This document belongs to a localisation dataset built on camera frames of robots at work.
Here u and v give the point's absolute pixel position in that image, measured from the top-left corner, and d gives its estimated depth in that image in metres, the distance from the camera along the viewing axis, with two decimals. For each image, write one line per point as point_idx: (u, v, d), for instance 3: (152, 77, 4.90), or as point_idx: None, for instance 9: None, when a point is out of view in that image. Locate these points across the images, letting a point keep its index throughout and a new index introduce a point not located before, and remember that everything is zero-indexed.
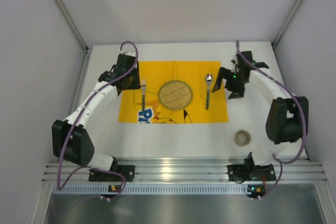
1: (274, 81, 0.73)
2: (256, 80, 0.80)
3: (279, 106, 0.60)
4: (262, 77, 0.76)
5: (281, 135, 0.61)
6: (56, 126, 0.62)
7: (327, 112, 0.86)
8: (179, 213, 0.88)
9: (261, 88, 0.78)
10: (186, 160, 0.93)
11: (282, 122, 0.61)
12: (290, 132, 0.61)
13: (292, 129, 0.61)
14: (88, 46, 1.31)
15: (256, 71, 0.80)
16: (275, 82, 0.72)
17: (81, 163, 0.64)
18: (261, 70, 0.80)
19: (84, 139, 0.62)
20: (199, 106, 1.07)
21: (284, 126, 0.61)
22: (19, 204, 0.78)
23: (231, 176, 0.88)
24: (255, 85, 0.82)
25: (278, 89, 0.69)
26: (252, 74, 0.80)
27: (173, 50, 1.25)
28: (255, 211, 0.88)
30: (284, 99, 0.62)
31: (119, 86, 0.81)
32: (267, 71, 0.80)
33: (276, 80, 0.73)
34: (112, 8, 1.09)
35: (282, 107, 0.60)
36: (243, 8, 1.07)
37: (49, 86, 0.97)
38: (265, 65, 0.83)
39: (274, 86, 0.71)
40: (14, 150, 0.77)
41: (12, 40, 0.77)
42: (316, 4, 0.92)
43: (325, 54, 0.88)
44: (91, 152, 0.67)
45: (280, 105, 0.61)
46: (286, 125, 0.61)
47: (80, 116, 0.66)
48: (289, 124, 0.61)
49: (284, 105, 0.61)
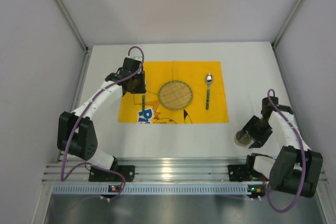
1: (293, 128, 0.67)
2: (273, 120, 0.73)
3: (287, 157, 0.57)
4: (282, 120, 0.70)
5: (283, 187, 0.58)
6: (63, 118, 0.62)
7: (327, 113, 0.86)
8: (179, 213, 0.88)
9: (276, 131, 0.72)
10: (186, 160, 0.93)
11: (286, 173, 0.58)
12: (293, 186, 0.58)
13: (294, 183, 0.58)
14: (88, 46, 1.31)
15: (277, 113, 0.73)
16: (293, 129, 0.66)
17: (83, 157, 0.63)
18: (283, 113, 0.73)
19: (90, 131, 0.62)
20: (199, 107, 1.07)
21: (286, 178, 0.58)
22: (19, 205, 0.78)
23: (231, 175, 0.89)
24: (271, 125, 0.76)
25: (293, 141, 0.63)
26: (272, 115, 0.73)
27: (173, 50, 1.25)
28: (256, 211, 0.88)
30: (294, 149, 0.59)
31: (125, 87, 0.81)
32: (289, 115, 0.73)
33: (296, 127, 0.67)
34: (112, 8, 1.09)
35: (290, 159, 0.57)
36: (243, 8, 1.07)
37: (49, 86, 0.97)
38: (290, 110, 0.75)
39: (291, 136, 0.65)
40: (14, 150, 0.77)
41: (12, 39, 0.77)
42: (316, 5, 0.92)
43: (325, 55, 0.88)
44: (94, 147, 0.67)
45: (289, 156, 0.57)
46: (289, 177, 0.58)
47: (86, 109, 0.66)
48: (292, 177, 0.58)
49: (293, 157, 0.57)
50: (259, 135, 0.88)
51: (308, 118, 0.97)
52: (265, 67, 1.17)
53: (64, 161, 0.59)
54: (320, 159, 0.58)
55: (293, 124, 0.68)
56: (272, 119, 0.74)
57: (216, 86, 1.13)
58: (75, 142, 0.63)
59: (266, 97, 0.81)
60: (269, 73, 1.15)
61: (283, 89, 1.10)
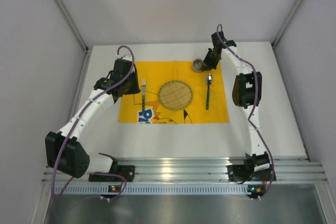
1: (239, 59, 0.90)
2: (224, 55, 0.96)
3: (239, 82, 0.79)
4: (230, 54, 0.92)
5: (243, 100, 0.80)
6: (50, 138, 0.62)
7: (327, 113, 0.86)
8: (179, 213, 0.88)
9: (229, 63, 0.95)
10: (186, 160, 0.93)
11: (243, 91, 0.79)
12: (249, 97, 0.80)
13: (250, 95, 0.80)
14: (88, 46, 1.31)
15: (226, 49, 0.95)
16: (240, 60, 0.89)
17: (74, 175, 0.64)
18: (230, 47, 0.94)
19: (78, 151, 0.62)
20: (200, 106, 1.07)
21: (243, 94, 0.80)
22: (19, 204, 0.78)
23: (231, 176, 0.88)
24: (224, 58, 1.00)
25: (241, 68, 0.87)
26: (223, 51, 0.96)
27: (172, 49, 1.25)
28: (256, 211, 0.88)
30: (243, 75, 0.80)
31: (116, 93, 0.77)
32: (235, 48, 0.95)
33: (241, 57, 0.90)
34: (112, 8, 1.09)
35: (241, 82, 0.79)
36: (243, 8, 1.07)
37: (49, 86, 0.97)
38: (233, 43, 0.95)
39: (239, 65, 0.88)
40: (14, 150, 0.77)
41: (11, 39, 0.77)
42: (316, 4, 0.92)
43: (325, 54, 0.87)
44: (86, 162, 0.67)
45: (241, 80, 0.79)
46: (245, 93, 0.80)
47: (73, 127, 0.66)
48: (247, 92, 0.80)
49: (243, 80, 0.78)
50: (213, 64, 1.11)
51: (308, 118, 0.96)
52: (265, 67, 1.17)
53: (54, 180, 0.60)
54: (260, 75, 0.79)
55: (238, 55, 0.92)
56: (223, 54, 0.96)
57: (216, 86, 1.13)
58: (64, 159, 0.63)
59: (216, 34, 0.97)
60: (269, 73, 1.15)
61: (283, 90, 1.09)
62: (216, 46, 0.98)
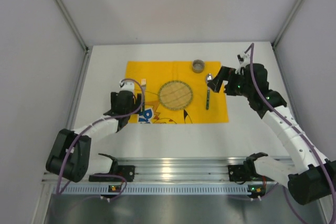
1: (301, 134, 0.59)
2: (269, 121, 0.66)
3: (308, 180, 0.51)
4: (283, 124, 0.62)
5: (308, 199, 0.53)
6: (62, 133, 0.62)
7: (327, 113, 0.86)
8: (179, 213, 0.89)
9: (275, 131, 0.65)
10: (186, 160, 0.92)
11: (312, 189, 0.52)
12: (317, 192, 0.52)
13: (317, 190, 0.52)
14: (88, 46, 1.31)
15: (273, 113, 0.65)
16: (302, 136, 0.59)
17: (73, 177, 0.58)
18: (279, 110, 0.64)
19: (86, 150, 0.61)
20: (199, 106, 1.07)
21: (312, 194, 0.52)
22: (19, 205, 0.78)
23: (231, 176, 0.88)
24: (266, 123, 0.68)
25: (309, 157, 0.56)
26: (269, 116, 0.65)
27: (172, 50, 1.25)
28: (255, 211, 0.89)
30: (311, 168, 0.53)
31: (119, 124, 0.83)
32: (287, 113, 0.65)
33: (304, 134, 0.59)
34: (112, 8, 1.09)
35: (311, 178, 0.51)
36: (243, 7, 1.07)
37: (49, 86, 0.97)
38: (283, 101, 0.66)
39: (301, 145, 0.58)
40: (13, 150, 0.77)
41: (11, 38, 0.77)
42: (316, 4, 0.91)
43: (325, 55, 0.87)
44: (84, 170, 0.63)
45: (312, 177, 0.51)
46: (315, 191, 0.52)
47: (86, 129, 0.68)
48: (318, 185, 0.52)
49: (315, 177, 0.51)
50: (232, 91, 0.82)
51: (309, 118, 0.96)
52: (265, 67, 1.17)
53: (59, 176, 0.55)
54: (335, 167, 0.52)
55: (298, 128, 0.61)
56: (267, 118, 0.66)
57: None
58: (70, 164, 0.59)
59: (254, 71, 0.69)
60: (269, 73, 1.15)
61: (283, 90, 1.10)
62: (247, 87, 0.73)
